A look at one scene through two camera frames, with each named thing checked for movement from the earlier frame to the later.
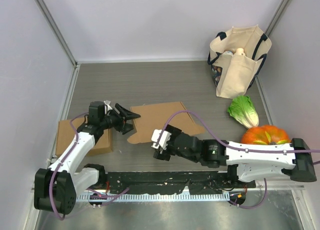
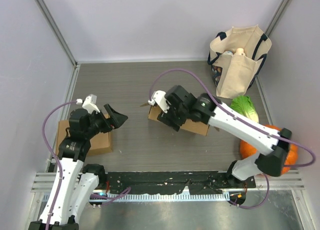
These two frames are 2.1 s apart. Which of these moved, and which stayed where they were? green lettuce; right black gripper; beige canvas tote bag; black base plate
Moved: right black gripper
Stayed: green lettuce; black base plate; beige canvas tote bag
